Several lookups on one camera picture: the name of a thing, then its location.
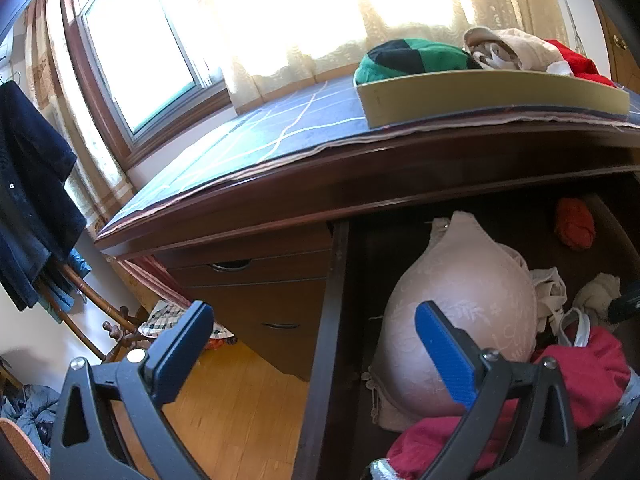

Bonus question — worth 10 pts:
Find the beige patterned curtain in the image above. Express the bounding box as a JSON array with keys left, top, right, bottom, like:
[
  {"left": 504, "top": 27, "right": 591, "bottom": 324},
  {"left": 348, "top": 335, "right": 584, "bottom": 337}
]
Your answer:
[{"left": 144, "top": 0, "right": 572, "bottom": 116}]

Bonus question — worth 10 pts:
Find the green black striped underwear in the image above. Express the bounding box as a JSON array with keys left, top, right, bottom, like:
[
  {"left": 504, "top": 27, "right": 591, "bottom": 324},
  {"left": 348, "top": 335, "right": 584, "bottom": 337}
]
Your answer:
[{"left": 354, "top": 38, "right": 482, "bottom": 84}]

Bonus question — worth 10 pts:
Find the cream cloth in drawer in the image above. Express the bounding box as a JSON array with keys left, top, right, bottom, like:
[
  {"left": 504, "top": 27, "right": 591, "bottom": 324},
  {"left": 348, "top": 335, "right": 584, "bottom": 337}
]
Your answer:
[{"left": 572, "top": 273, "right": 620, "bottom": 333}]

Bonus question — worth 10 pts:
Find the dark red garment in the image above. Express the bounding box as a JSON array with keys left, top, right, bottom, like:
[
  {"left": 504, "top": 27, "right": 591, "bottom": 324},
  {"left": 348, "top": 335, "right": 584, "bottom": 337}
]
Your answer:
[{"left": 364, "top": 327, "right": 632, "bottom": 479}]

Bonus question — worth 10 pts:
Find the woven rattan basket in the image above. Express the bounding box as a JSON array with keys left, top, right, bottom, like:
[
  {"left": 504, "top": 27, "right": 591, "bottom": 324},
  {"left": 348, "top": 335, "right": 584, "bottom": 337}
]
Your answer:
[{"left": 0, "top": 418, "right": 50, "bottom": 480}]

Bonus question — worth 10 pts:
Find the brown wooden door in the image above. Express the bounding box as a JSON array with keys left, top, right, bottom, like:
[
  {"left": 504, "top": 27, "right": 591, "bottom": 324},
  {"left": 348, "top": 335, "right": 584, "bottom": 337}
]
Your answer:
[{"left": 594, "top": 0, "right": 640, "bottom": 93}]

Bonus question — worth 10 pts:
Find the small red cloth ball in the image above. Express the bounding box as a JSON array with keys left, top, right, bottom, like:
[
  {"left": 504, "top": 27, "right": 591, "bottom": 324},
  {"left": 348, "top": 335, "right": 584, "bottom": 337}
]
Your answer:
[{"left": 555, "top": 198, "right": 596, "bottom": 250}]

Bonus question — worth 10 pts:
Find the grey jacket on floor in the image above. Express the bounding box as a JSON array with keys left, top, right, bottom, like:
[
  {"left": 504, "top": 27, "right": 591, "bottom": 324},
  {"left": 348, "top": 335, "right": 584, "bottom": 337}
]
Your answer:
[{"left": 1, "top": 385, "right": 60, "bottom": 463}]

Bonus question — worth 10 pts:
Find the pink lace bra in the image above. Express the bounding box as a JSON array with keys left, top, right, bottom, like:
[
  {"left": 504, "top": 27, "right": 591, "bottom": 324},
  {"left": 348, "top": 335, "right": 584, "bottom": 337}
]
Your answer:
[{"left": 363, "top": 211, "right": 567, "bottom": 432}]

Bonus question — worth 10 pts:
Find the wooden coat rack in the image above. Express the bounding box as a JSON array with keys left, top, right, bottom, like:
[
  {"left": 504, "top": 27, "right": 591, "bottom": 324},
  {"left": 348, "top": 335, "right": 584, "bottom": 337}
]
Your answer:
[{"left": 35, "top": 259, "right": 160, "bottom": 362}]

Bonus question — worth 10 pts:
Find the dark navy hanging coat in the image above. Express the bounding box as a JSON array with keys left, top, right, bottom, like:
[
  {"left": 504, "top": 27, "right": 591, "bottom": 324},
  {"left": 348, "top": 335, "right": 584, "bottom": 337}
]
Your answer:
[{"left": 1, "top": 81, "right": 87, "bottom": 311}]

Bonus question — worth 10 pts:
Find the open desk drawer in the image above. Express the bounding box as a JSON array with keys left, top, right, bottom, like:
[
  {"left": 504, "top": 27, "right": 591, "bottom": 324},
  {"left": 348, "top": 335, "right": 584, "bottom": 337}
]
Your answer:
[{"left": 293, "top": 174, "right": 639, "bottom": 479}]

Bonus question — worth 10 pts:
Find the bright red underwear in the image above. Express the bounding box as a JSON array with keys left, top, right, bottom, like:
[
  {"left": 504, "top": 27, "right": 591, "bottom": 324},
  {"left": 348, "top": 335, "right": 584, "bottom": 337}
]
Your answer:
[{"left": 547, "top": 39, "right": 616, "bottom": 88}]

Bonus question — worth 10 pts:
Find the dark wooden desk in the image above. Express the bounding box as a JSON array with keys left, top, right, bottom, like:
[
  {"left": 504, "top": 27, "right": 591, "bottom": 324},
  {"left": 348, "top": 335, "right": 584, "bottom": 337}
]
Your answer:
[{"left": 98, "top": 122, "right": 639, "bottom": 379}]

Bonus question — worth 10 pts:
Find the window with brown frame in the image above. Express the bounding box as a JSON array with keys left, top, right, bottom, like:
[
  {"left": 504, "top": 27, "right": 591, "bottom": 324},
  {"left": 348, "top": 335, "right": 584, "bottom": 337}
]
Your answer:
[{"left": 61, "top": 0, "right": 231, "bottom": 169}]

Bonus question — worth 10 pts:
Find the checkered cloth bag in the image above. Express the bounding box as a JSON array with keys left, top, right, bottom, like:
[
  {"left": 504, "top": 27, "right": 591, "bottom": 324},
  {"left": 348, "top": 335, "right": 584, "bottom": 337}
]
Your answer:
[{"left": 138, "top": 299, "right": 234, "bottom": 340}]

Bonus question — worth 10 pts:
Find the yellow cardboard tray box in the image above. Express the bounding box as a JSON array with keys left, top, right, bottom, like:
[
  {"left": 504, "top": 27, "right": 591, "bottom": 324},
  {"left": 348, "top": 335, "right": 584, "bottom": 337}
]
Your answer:
[{"left": 354, "top": 70, "right": 630, "bottom": 128}]

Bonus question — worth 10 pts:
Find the beige white underwear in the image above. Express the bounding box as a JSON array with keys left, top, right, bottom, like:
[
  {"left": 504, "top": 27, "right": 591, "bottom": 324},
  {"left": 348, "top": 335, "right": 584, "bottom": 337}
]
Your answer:
[{"left": 462, "top": 26, "right": 574, "bottom": 77}]

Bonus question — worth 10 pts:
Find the brass door knob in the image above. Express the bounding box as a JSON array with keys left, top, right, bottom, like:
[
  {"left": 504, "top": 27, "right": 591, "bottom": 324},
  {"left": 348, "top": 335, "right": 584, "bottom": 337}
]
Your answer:
[{"left": 612, "top": 34, "right": 628, "bottom": 50}]

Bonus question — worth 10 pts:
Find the blue plaid table cloth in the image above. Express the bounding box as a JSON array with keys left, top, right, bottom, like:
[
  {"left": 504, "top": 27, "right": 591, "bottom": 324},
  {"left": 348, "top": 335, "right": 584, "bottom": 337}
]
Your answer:
[{"left": 96, "top": 74, "right": 640, "bottom": 236}]

